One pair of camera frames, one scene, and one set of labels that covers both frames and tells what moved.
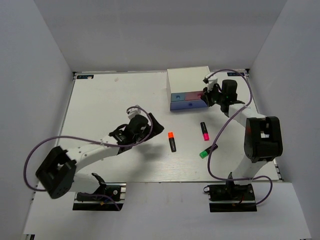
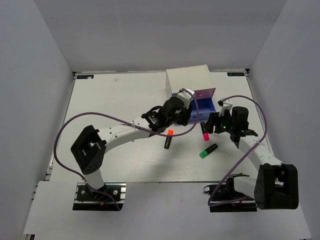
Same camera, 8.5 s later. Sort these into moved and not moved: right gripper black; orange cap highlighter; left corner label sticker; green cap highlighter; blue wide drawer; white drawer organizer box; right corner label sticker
Moved: orange cap highlighter; blue wide drawer; right gripper black
Not moved: white drawer organizer box; left corner label sticker; right corner label sticker; green cap highlighter
